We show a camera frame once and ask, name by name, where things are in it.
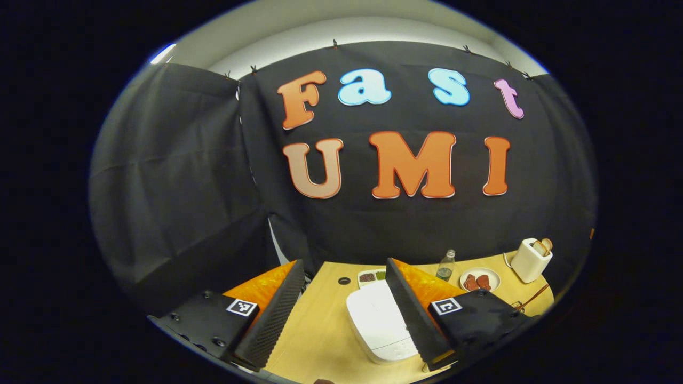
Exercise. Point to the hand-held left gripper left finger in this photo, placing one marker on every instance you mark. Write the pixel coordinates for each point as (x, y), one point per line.
(272, 320)

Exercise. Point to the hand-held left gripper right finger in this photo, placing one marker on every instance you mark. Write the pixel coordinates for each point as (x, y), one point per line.
(416, 325)

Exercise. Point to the white rice cooker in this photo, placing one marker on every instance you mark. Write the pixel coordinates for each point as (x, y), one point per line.
(379, 325)

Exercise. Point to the brown round-topped toast slice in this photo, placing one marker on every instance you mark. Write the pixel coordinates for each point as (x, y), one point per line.
(548, 244)

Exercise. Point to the pale square toast slice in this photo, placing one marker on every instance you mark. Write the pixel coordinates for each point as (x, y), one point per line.
(539, 248)

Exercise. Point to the clear plastic water bottle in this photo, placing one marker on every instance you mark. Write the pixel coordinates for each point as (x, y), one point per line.
(445, 269)

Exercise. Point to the small white divided dish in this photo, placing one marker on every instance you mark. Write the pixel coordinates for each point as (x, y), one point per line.
(371, 276)

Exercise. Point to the red meat piece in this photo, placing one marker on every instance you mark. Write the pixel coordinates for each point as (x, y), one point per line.
(484, 281)
(470, 282)

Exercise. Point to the white toaster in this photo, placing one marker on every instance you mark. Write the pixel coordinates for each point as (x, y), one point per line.
(528, 266)

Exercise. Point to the white round plate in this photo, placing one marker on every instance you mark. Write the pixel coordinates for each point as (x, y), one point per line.
(493, 274)

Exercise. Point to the ceiling light panel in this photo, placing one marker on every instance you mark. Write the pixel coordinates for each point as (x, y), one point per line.
(163, 53)

